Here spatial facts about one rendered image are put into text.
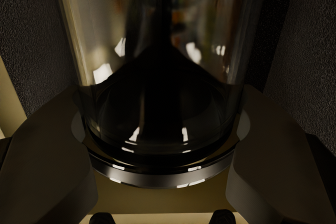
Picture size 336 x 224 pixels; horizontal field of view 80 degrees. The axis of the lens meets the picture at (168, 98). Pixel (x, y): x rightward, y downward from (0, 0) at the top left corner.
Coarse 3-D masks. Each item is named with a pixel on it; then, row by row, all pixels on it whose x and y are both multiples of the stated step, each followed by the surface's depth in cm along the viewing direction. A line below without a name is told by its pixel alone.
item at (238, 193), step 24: (240, 96) 11; (264, 96) 10; (240, 120) 10; (264, 120) 9; (288, 120) 9; (240, 144) 7; (264, 144) 7; (288, 144) 7; (240, 168) 6; (264, 168) 6; (288, 168) 6; (312, 168) 6; (240, 192) 6; (264, 192) 6; (288, 192) 6; (312, 192) 6; (264, 216) 6; (288, 216) 5; (312, 216) 5
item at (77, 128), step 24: (72, 96) 10; (48, 120) 8; (72, 120) 8; (24, 144) 7; (48, 144) 7; (72, 144) 7; (24, 168) 6; (48, 168) 6; (72, 168) 6; (0, 192) 6; (24, 192) 6; (48, 192) 6; (72, 192) 6; (96, 192) 7; (0, 216) 5; (24, 216) 5; (48, 216) 5; (72, 216) 6
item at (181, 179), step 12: (228, 156) 9; (96, 168) 9; (108, 168) 9; (204, 168) 9; (216, 168) 9; (120, 180) 9; (132, 180) 9; (144, 180) 9; (156, 180) 9; (168, 180) 9; (180, 180) 9; (192, 180) 9
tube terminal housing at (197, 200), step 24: (0, 72) 14; (0, 96) 16; (0, 120) 17; (24, 120) 17; (120, 192) 21; (144, 192) 21; (168, 192) 21; (192, 192) 22; (216, 192) 22; (120, 216) 20; (144, 216) 20; (168, 216) 20; (192, 216) 20; (240, 216) 20
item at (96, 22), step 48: (96, 0) 6; (144, 0) 6; (192, 0) 6; (240, 0) 6; (96, 48) 7; (144, 48) 6; (192, 48) 7; (240, 48) 8; (96, 96) 8; (144, 96) 7; (192, 96) 8; (96, 144) 9; (144, 144) 9; (192, 144) 9
